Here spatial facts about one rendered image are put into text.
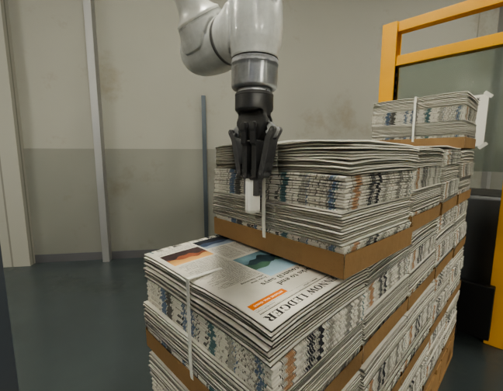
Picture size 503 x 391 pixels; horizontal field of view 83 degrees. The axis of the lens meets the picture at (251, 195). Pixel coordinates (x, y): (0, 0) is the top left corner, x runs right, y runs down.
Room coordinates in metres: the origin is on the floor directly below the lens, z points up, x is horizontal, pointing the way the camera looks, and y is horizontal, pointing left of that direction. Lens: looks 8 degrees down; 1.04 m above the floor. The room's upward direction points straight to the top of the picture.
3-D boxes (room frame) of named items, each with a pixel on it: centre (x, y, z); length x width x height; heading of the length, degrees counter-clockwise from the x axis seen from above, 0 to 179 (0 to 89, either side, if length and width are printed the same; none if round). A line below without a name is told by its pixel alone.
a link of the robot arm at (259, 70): (0.58, -0.01, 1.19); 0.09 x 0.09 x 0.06
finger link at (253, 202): (0.57, -0.01, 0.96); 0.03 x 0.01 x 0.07; 135
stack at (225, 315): (0.87, -0.30, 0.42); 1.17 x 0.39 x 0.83; 135
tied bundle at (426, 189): (0.96, -0.39, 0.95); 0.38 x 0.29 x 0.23; 44
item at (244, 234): (0.76, -0.06, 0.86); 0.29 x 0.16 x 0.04; 131
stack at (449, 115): (1.38, -0.82, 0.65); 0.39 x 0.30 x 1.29; 45
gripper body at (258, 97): (0.57, 0.00, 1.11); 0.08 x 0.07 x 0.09; 45
